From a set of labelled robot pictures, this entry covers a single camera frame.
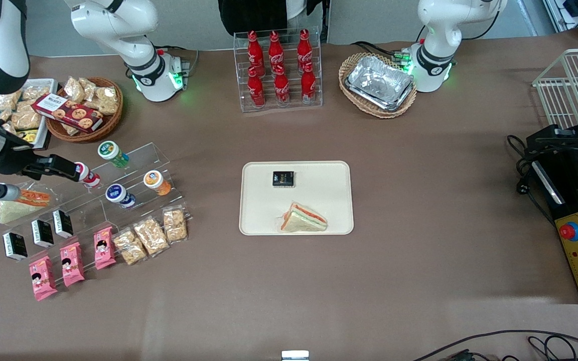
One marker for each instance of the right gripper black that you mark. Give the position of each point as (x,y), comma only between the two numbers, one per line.
(16,158)

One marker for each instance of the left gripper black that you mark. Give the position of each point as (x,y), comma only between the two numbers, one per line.
(554,141)

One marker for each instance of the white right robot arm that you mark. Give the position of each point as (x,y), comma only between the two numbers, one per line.
(118,30)

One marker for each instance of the white rectangular snack tray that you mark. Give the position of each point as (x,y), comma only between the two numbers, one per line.
(43,135)

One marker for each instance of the red gum bottle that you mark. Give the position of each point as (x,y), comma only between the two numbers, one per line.
(90,178)

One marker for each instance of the blue gum bottle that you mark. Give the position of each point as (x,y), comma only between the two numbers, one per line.
(118,194)

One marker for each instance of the orange gum bottle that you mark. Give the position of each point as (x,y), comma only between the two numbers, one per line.
(156,181)

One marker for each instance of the cream plastic tray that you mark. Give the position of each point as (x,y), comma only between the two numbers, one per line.
(319,195)

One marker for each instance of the yellow snack packet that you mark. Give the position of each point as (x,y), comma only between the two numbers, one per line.
(29,135)

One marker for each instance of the wrapped triangle sandwich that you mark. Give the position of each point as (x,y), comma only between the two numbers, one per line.
(15,209)
(303,220)

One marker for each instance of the clear bag beige snack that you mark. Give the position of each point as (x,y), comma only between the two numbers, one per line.
(8,101)
(35,93)
(74,89)
(2,115)
(107,100)
(25,119)
(9,128)
(88,87)

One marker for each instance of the black white-label box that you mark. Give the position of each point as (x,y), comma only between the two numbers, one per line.
(62,223)
(42,233)
(15,246)

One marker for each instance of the red cookie box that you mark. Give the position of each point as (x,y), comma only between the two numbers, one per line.
(68,112)

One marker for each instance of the round brown wicker basket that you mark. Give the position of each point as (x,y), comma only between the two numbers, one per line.
(111,123)

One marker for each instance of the clear acrylic stepped display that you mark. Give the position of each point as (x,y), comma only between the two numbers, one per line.
(138,165)

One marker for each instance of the red emergency stop button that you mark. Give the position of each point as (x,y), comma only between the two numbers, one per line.
(570,231)

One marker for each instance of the pink snack packet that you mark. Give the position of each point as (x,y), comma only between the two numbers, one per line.
(72,264)
(42,279)
(104,248)

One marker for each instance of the clear bag brown crackers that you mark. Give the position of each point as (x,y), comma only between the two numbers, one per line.
(175,225)
(130,246)
(151,236)

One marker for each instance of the stacked aluminium foil containers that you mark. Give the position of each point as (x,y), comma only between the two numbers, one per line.
(379,82)

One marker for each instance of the light woven wicker basket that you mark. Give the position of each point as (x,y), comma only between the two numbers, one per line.
(351,98)

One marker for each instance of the red cola bottle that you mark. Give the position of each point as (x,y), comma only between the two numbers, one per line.
(304,47)
(256,90)
(275,50)
(255,50)
(281,87)
(308,84)

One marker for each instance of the small black snack box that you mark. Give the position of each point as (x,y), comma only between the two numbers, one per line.
(283,178)

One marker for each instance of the clear acrylic bottle rack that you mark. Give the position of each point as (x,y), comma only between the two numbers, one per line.
(319,75)

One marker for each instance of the person in dark clothes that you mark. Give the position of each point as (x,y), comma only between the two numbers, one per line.
(254,15)

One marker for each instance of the small white device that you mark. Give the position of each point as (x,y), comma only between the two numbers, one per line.
(295,356)

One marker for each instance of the metal frame shelf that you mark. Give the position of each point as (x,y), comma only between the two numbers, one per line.
(577,12)

